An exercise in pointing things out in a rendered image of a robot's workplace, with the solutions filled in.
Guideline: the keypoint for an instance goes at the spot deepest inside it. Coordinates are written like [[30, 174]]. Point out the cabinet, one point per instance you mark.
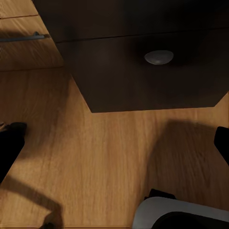
[[136, 55], [25, 42]]

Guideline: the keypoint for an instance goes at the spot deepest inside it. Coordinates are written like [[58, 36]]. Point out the swivel chair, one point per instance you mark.
[[3, 126]]

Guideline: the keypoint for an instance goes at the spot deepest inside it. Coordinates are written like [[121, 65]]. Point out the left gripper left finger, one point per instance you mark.
[[11, 143]]

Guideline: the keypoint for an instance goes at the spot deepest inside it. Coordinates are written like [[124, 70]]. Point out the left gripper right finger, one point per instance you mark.
[[221, 141]]

